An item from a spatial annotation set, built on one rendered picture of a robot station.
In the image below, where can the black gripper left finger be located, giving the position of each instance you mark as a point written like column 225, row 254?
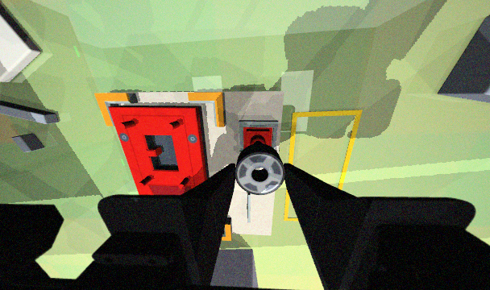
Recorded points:
column 197, row 216

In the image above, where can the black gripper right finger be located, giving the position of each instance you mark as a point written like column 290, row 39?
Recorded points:
column 338, row 226

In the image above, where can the yellow rectangular outline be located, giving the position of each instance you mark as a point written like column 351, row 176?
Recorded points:
column 357, row 114

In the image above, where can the black wheel with grey hub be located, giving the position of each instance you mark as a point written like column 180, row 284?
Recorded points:
column 259, row 182

